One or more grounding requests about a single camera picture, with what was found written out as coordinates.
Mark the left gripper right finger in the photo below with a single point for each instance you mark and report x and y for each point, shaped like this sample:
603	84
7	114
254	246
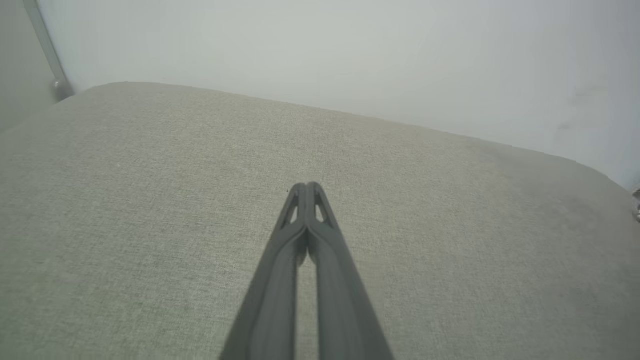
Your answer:
342	310

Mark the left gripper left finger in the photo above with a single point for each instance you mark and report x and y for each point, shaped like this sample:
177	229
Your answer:
272	310

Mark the grey metal pole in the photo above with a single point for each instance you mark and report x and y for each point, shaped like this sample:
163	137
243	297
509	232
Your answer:
47	47

